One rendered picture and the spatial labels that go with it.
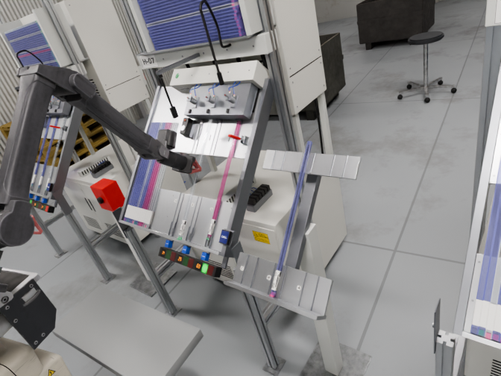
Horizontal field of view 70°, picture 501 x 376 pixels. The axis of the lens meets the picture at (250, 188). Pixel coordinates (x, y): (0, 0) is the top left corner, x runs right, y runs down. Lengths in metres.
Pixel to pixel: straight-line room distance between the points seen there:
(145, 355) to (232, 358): 0.71
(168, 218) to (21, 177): 0.80
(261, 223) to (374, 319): 0.76
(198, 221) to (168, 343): 0.46
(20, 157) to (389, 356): 1.61
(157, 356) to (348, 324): 1.00
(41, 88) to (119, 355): 0.88
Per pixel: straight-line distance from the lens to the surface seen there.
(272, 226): 1.59
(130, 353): 1.38
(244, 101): 1.41
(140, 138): 1.21
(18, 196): 0.93
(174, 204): 1.59
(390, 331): 1.93
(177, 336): 1.34
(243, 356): 1.95
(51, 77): 0.99
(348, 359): 1.84
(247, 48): 1.45
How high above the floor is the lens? 1.56
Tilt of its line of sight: 30 degrees down
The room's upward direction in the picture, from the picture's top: 16 degrees counter-clockwise
